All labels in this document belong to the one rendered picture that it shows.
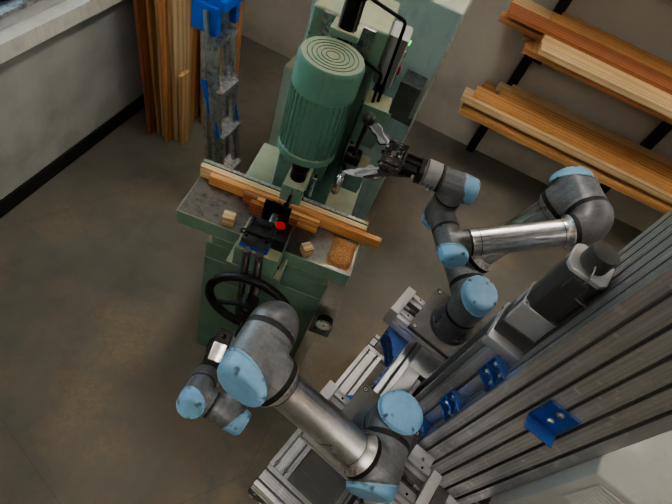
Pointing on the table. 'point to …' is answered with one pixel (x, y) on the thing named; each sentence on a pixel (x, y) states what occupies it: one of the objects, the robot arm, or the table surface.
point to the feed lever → (359, 141)
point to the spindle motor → (319, 100)
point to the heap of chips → (340, 254)
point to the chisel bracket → (294, 188)
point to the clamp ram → (273, 212)
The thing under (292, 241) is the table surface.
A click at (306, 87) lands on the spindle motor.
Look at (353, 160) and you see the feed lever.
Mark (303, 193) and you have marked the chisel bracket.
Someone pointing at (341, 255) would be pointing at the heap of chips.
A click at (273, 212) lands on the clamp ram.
